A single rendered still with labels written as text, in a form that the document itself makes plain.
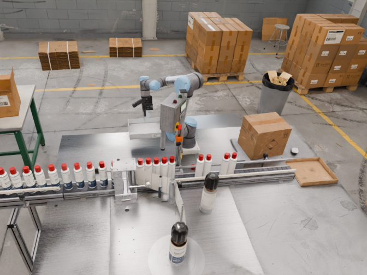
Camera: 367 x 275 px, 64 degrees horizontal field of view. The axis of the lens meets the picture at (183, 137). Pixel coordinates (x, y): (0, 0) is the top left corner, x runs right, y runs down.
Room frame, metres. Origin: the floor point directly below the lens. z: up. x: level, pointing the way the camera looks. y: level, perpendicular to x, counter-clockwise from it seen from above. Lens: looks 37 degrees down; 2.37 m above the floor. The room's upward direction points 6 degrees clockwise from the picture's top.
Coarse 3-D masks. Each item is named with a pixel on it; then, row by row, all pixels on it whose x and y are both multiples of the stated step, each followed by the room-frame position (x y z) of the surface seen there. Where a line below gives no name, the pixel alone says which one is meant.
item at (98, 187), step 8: (264, 168) 1.68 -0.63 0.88; (272, 168) 1.69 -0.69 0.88; (280, 168) 1.70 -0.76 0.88; (288, 168) 1.71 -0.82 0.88; (176, 176) 1.50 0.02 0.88; (184, 176) 1.51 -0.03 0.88; (192, 176) 1.52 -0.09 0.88; (240, 176) 1.57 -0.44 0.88; (248, 176) 1.57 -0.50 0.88; (256, 176) 1.58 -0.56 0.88; (64, 192) 1.26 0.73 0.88; (72, 192) 1.27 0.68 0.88
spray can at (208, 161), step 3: (207, 156) 1.52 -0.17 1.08; (210, 156) 1.52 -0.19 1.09; (207, 159) 1.51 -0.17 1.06; (210, 159) 1.52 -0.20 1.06; (204, 162) 1.52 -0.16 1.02; (207, 162) 1.50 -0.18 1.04; (210, 162) 1.51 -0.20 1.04; (204, 165) 1.51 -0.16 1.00; (207, 165) 1.50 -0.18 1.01; (210, 165) 1.51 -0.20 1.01; (204, 168) 1.51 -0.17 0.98; (207, 168) 1.50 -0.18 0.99; (210, 168) 1.52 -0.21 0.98; (204, 171) 1.51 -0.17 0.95; (207, 171) 1.50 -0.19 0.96; (204, 174) 1.51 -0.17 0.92
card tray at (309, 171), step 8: (288, 160) 1.83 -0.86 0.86; (296, 160) 1.84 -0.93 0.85; (304, 160) 1.86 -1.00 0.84; (312, 160) 1.88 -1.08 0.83; (320, 160) 1.87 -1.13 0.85; (296, 168) 1.77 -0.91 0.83; (304, 168) 1.78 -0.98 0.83; (312, 168) 1.79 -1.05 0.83; (320, 168) 1.80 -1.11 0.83; (328, 168) 1.77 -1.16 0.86; (296, 176) 1.67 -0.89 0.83; (304, 176) 1.68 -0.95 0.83; (312, 176) 1.69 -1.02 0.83; (320, 176) 1.70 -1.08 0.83; (328, 176) 1.71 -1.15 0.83; (304, 184) 1.58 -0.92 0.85; (312, 184) 1.60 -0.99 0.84
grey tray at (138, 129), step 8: (128, 120) 1.97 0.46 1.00; (136, 120) 1.99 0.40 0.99; (152, 120) 2.03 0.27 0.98; (128, 128) 1.90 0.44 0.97; (136, 128) 1.93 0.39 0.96; (144, 128) 1.94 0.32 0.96; (152, 128) 1.95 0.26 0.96; (136, 136) 1.80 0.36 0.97; (144, 136) 1.82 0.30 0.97; (152, 136) 1.83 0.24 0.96; (160, 136) 1.85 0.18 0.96
